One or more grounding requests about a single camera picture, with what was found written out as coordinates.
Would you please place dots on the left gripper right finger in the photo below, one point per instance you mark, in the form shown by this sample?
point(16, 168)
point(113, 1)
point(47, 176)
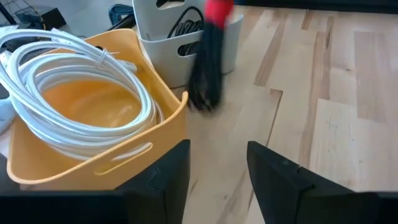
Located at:
point(280, 189)

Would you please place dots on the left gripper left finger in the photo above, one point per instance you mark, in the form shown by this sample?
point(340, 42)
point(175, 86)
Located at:
point(164, 186)

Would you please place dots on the yellow plastic bin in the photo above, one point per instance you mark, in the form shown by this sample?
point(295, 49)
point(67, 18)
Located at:
point(149, 168)

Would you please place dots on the small black box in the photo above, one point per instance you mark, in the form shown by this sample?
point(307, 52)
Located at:
point(46, 17)

